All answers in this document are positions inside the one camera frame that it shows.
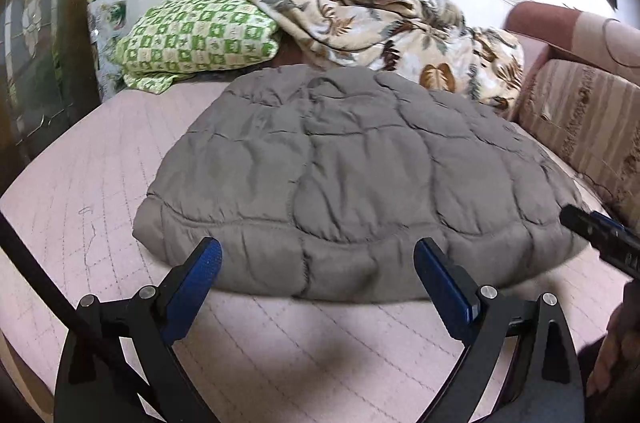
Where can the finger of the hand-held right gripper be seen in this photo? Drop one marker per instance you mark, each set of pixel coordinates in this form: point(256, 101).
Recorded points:
point(600, 238)

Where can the reddish-pink sofa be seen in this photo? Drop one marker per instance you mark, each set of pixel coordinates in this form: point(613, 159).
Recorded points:
point(540, 23)

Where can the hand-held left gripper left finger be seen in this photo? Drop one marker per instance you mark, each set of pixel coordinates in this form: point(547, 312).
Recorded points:
point(195, 288)

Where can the grey-green puffer jacket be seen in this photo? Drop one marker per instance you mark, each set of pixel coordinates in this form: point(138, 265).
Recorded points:
point(350, 178)

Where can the striped floral beige cushion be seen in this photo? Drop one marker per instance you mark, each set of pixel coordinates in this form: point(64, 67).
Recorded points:
point(585, 113)

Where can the pink quilted sofa mat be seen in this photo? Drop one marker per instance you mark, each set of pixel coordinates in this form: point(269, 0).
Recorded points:
point(300, 353)

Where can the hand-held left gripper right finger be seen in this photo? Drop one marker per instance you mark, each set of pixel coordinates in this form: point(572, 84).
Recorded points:
point(445, 288)

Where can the leaf-print fleece blanket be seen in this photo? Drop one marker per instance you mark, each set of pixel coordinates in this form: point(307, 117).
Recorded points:
point(375, 33)

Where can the green checked pillow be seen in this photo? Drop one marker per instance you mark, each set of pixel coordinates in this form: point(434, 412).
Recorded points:
point(200, 38)

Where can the person's right hand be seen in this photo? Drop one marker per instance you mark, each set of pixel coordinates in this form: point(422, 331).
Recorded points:
point(620, 343)

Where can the wooden door with glass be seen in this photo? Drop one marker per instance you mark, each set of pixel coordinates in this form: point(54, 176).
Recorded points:
point(30, 53)

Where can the printed plastic bag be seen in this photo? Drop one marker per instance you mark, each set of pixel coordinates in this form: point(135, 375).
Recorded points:
point(107, 13)

